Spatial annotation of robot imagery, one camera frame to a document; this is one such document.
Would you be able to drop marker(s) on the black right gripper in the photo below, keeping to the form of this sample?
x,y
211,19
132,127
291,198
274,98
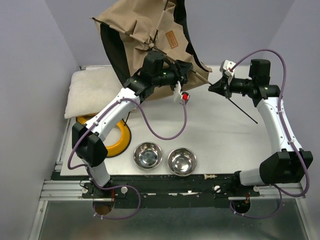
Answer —
x,y
220,86

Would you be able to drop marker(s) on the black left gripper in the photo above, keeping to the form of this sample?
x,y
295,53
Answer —
x,y
182,68

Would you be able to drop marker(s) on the black tent pole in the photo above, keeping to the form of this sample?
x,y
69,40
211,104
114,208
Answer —
x,y
244,112
161,58

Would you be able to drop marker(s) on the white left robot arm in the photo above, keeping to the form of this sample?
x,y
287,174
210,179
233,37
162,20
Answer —
x,y
88,138

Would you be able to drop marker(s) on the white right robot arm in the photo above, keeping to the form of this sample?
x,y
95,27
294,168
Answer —
x,y
285,165

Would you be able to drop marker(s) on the right steel pet bowl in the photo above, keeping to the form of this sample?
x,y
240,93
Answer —
x,y
182,162

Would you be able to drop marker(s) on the steel pet bowl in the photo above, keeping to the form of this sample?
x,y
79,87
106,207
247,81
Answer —
x,y
182,162
147,155

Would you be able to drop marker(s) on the left steel pet bowl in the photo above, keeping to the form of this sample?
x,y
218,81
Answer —
x,y
147,155

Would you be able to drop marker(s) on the white fluffy pet cushion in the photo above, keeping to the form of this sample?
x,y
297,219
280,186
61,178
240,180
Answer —
x,y
90,91

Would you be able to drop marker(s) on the white chess piece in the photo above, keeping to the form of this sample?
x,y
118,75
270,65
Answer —
x,y
209,176

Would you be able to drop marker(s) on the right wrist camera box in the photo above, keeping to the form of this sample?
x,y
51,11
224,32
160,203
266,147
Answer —
x,y
226,68

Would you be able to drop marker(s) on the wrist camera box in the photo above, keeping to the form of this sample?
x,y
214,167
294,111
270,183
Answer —
x,y
226,68
180,96

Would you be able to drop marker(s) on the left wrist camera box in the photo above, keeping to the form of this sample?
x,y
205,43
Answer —
x,y
180,96

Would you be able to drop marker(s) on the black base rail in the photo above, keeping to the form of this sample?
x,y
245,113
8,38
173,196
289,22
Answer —
x,y
126,191

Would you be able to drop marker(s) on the aluminium extrusion rail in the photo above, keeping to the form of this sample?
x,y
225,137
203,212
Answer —
x,y
53,190

